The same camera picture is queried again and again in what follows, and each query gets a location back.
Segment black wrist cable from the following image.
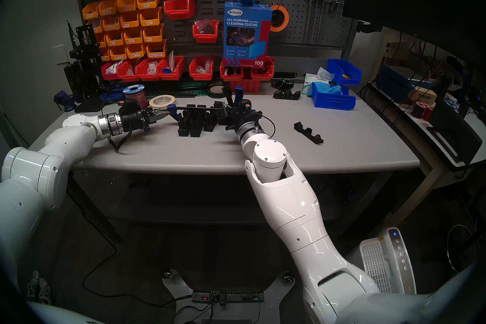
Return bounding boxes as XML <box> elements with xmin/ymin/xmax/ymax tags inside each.
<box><xmin>257</xmin><ymin>113</ymin><xmax>276</xmax><ymax>138</ymax></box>
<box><xmin>107</xmin><ymin>129</ymin><xmax>132</xmax><ymax>152</ymax></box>

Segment orange tape roll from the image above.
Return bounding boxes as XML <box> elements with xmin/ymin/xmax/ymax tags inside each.
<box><xmin>270</xmin><ymin>4</ymin><xmax>289</xmax><ymax>32</ymax></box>

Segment blue black bar clamp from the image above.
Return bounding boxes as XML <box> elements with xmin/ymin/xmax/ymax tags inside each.
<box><xmin>167</xmin><ymin>86</ymin><xmax>245</xmax><ymax>122</ymax></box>

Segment black floor cable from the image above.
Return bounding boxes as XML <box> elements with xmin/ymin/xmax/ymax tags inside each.
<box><xmin>82</xmin><ymin>209</ymin><xmax>194</xmax><ymax>308</ymax></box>

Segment red wire spool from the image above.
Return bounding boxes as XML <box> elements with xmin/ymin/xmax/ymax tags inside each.
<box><xmin>123</xmin><ymin>84</ymin><xmax>148</xmax><ymax>107</ymax></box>

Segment black flat device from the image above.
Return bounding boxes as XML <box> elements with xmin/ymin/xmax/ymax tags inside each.
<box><xmin>427</xmin><ymin>99</ymin><xmax>483</xmax><ymax>164</ymax></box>

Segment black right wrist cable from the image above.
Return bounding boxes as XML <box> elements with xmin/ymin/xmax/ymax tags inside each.
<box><xmin>257</xmin><ymin>113</ymin><xmax>276</xmax><ymax>138</ymax></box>

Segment blue cleaning cloths box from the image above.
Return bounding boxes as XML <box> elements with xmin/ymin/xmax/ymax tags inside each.
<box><xmin>223</xmin><ymin>2</ymin><xmax>273</xmax><ymax>68</ymax></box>

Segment beige masking tape roll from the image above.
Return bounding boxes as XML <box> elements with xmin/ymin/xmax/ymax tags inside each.
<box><xmin>149</xmin><ymin>95</ymin><xmax>176</xmax><ymax>109</ymax></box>

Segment stacked red storage bins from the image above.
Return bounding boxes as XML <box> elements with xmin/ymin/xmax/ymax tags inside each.
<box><xmin>230</xmin><ymin>78</ymin><xmax>264</xmax><ymax>93</ymax></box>

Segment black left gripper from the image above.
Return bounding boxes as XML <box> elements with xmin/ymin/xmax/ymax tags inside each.
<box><xmin>121</xmin><ymin>107</ymin><xmax>171</xmax><ymax>133</ymax></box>

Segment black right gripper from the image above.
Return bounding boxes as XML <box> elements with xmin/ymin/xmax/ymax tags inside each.
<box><xmin>219</xmin><ymin>101</ymin><xmax>263</xmax><ymax>131</ymax></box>

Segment black printed notched bracket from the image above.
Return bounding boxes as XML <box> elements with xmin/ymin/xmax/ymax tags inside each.
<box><xmin>294</xmin><ymin>121</ymin><xmax>324</xmax><ymax>144</ymax></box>

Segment small cardboard box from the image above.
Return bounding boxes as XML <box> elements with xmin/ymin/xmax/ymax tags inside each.
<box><xmin>408</xmin><ymin>86</ymin><xmax>437</xmax><ymax>105</ymax></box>

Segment black 3D printed piece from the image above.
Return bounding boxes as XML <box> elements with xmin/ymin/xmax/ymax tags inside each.
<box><xmin>204</xmin><ymin>101</ymin><xmax>224</xmax><ymax>133</ymax></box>
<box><xmin>178</xmin><ymin>104</ymin><xmax>205</xmax><ymax>138</ymax></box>

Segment white side desk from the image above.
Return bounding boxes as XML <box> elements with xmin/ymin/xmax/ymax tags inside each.
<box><xmin>366</xmin><ymin>80</ymin><xmax>486</xmax><ymax>231</ymax></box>

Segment red storage bin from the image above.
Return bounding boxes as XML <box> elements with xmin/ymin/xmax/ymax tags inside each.
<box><xmin>135</xmin><ymin>58</ymin><xmax>159</xmax><ymax>81</ymax></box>
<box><xmin>251</xmin><ymin>57</ymin><xmax>275</xmax><ymax>81</ymax></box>
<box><xmin>156</xmin><ymin>56</ymin><xmax>185</xmax><ymax>81</ymax></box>
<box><xmin>189</xmin><ymin>56</ymin><xmax>215</xmax><ymax>81</ymax></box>
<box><xmin>193</xmin><ymin>20</ymin><xmax>220</xmax><ymax>43</ymax></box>
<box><xmin>101</xmin><ymin>61</ymin><xmax>118</xmax><ymax>81</ymax></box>
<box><xmin>220</xmin><ymin>58</ymin><xmax>243</xmax><ymax>81</ymax></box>
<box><xmin>116</xmin><ymin>60</ymin><xmax>134</xmax><ymax>81</ymax></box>
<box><xmin>164</xmin><ymin>0</ymin><xmax>195</xmax><ymax>20</ymax></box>

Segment black power strip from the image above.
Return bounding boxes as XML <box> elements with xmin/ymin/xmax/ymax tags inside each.
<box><xmin>192</xmin><ymin>290</ymin><xmax>265</xmax><ymax>304</ymax></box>

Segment grey sneaker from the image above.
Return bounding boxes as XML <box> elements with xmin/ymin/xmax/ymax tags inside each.
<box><xmin>27</xmin><ymin>271</ymin><xmax>54</xmax><ymax>307</ymax></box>

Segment green white tissue box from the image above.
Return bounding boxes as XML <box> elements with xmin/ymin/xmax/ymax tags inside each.
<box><xmin>303</xmin><ymin>67</ymin><xmax>335</xmax><ymax>97</ymax></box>

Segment white air purifier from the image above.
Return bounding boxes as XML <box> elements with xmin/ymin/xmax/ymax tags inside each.
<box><xmin>360</xmin><ymin>227</ymin><xmax>417</xmax><ymax>295</ymax></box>

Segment blue plastic storage bin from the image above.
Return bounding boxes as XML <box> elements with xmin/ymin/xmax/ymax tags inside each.
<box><xmin>311</xmin><ymin>82</ymin><xmax>357</xmax><ymax>111</ymax></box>
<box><xmin>327</xmin><ymin>58</ymin><xmax>362</xmax><ymax>86</ymax></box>

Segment blue hand clamp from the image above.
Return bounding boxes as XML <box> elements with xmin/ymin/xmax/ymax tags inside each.
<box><xmin>101</xmin><ymin>85</ymin><xmax>126</xmax><ymax>102</ymax></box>

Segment blue cloth in bin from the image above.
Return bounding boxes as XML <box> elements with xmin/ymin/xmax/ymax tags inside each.
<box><xmin>314</xmin><ymin>82</ymin><xmax>342</xmax><ymax>96</ymax></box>

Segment black tool stand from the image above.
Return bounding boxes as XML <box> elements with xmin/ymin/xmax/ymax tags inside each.
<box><xmin>64</xmin><ymin>21</ymin><xmax>103</xmax><ymax>100</ymax></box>

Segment red thread spool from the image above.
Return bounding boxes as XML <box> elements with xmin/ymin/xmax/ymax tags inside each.
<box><xmin>412</xmin><ymin>101</ymin><xmax>433</xmax><ymax>121</ymax></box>

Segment blue equipment case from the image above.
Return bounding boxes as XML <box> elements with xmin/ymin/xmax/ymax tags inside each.
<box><xmin>376</xmin><ymin>64</ymin><xmax>433</xmax><ymax>103</ymax></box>

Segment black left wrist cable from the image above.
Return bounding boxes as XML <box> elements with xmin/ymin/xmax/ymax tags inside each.
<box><xmin>107</xmin><ymin>129</ymin><xmax>132</xmax><ymax>152</ymax></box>

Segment blue bench vise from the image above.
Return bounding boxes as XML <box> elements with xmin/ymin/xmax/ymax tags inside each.
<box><xmin>54</xmin><ymin>90</ymin><xmax>78</xmax><ymax>112</ymax></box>

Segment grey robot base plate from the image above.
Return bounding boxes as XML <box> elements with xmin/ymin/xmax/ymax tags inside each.
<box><xmin>163</xmin><ymin>269</ymin><xmax>296</xmax><ymax>324</ymax></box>

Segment green cutting mat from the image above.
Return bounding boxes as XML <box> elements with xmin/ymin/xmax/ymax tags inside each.
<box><xmin>146</xmin><ymin>78</ymin><xmax>213</xmax><ymax>97</ymax></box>

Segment black tape roll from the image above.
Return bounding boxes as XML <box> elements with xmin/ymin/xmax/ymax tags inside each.
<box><xmin>207</xmin><ymin>80</ymin><xmax>228</xmax><ymax>99</ymax></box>

